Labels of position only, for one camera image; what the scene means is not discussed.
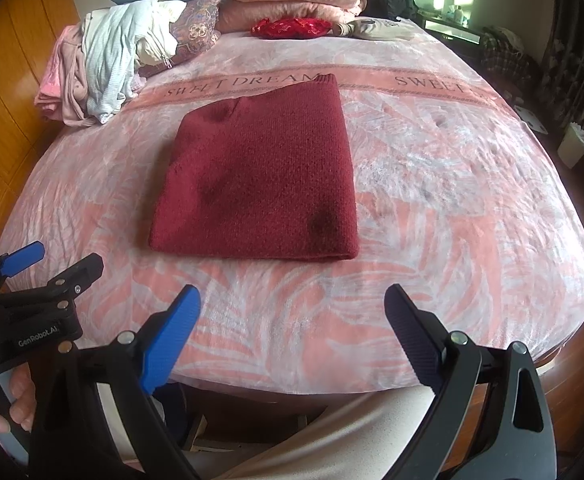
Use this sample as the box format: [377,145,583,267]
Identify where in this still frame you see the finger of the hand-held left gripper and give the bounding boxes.
[2,253,104,311]
[0,241,46,293]

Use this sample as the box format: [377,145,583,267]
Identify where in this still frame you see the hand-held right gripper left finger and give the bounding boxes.
[29,284,201,480]

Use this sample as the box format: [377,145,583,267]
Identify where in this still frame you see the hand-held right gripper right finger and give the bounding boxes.
[382,284,558,480]

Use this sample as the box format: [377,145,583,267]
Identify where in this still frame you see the dark red knitted sweater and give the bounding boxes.
[148,73,361,264]

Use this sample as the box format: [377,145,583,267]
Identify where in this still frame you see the person's left hand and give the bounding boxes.
[0,362,38,433]

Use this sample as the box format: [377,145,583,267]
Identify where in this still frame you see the person's beige trouser leg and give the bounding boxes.
[122,385,472,480]

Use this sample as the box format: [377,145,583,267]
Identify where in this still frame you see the pink printed bed blanket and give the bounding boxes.
[0,25,584,396]

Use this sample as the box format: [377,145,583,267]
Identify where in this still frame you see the orange wooden cabinet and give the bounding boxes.
[0,0,80,266]

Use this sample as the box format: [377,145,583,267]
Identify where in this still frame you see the pink garment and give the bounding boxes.
[34,25,103,128]

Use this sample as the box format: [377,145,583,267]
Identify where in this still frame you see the cream garment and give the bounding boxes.
[134,0,187,67]

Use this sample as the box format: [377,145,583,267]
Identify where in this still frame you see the purple floral pillow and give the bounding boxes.
[139,0,223,78]

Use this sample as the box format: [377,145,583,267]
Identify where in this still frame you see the plaid cloth on chair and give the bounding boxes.
[482,25,542,91]

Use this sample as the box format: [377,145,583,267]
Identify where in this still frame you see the dark desk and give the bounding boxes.
[422,7,482,53]

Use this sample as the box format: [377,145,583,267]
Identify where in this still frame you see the beige cloth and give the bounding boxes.
[333,16,415,43]

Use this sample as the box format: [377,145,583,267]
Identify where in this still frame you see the dark patterned curtain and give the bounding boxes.
[542,0,584,141]

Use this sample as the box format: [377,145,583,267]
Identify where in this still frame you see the red embroidered cloth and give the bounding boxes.
[250,16,331,41]

